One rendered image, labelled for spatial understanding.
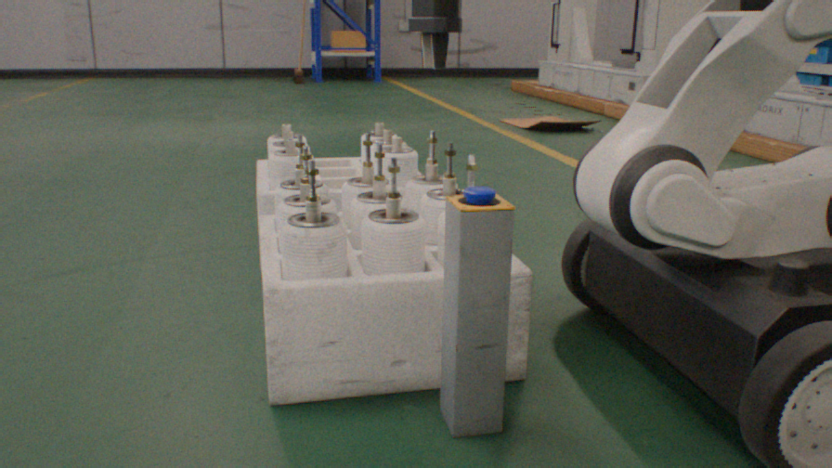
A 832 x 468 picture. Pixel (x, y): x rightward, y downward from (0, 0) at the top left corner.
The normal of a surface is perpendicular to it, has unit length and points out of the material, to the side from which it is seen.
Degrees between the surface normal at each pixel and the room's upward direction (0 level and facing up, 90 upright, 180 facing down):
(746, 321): 45
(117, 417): 0
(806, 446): 90
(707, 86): 90
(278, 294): 90
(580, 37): 63
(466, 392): 90
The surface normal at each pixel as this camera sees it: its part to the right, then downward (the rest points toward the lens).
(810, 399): 0.21, 0.29
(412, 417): 0.01, -0.96
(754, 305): -0.69, -0.64
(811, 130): -0.98, 0.05
